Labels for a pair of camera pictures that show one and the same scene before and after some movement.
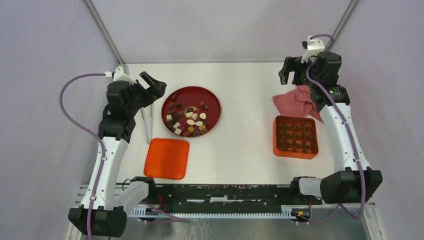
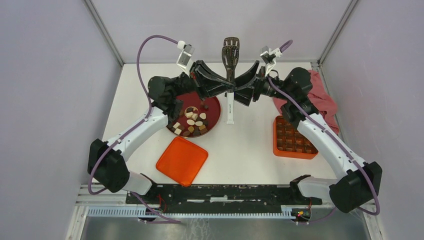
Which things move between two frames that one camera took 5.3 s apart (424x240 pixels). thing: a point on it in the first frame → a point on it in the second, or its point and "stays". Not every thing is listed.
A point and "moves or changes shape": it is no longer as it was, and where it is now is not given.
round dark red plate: (191, 111) stays
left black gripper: (156, 89) → (206, 87)
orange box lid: (167, 159) → (182, 161)
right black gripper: (294, 64) → (244, 95)
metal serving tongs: (148, 140) moves or changes shape
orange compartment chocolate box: (295, 137) stays
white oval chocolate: (190, 122) stays
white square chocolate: (178, 131) stays
